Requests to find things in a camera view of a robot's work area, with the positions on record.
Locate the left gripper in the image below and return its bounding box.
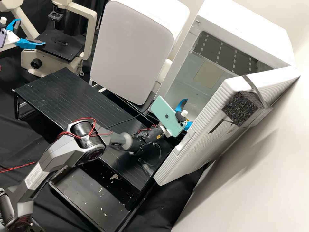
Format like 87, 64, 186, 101
5, 19, 47, 51

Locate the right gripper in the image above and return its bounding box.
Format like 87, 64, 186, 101
161, 97, 194, 138

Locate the incubator door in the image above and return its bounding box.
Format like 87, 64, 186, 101
153, 65, 302, 187

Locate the white incubator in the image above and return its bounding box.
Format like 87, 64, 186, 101
157, 0, 298, 136

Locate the cream microscope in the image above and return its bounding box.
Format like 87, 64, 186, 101
0, 0, 98, 78

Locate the white box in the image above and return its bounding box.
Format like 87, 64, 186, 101
89, 0, 191, 106

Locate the black tray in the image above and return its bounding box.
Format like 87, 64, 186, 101
49, 167, 137, 232

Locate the right wrist camera phone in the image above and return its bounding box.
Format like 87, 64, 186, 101
147, 95, 189, 138

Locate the wrist camera phone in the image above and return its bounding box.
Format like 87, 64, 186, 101
0, 16, 8, 49
147, 95, 189, 138

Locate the left wrist camera phone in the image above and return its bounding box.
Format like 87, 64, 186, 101
0, 16, 8, 49

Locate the black cable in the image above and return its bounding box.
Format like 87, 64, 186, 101
105, 98, 155, 129

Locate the red wire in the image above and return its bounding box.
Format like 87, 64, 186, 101
0, 161, 37, 173

